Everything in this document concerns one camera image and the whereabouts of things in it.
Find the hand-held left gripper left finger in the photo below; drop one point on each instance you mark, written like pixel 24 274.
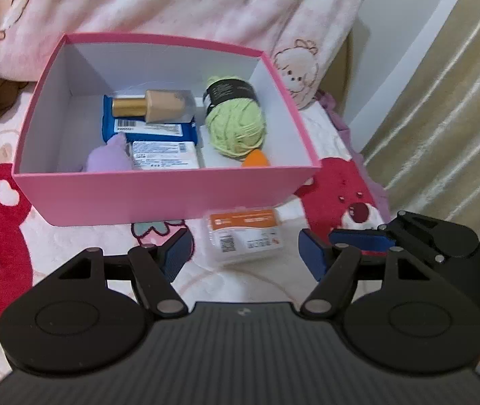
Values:
pixel 178 253

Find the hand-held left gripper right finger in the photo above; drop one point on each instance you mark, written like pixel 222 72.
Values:
pixel 309 253

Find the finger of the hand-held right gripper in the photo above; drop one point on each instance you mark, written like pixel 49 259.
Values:
pixel 362 239

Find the pink cardboard box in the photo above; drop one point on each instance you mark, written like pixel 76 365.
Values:
pixel 159 194

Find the white packet orange label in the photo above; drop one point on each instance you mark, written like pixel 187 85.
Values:
pixel 244 240

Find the small white box blue print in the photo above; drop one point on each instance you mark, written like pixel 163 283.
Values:
pixel 164 154

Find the orange makeup sponge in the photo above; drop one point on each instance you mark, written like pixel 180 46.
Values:
pixel 256 160

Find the purple plush cloth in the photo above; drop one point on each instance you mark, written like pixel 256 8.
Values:
pixel 107 158

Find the beige foundation bottle gold cap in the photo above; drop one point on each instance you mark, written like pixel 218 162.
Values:
pixel 168 105

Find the green yarn ball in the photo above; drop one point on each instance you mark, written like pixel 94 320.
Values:
pixel 235 126

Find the blue packet white label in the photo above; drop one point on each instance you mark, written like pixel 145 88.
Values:
pixel 111 128

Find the beige striped curtain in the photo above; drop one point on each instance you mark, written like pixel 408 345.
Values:
pixel 455 114

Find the pink bear printed blanket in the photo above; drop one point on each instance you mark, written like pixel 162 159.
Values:
pixel 181 0

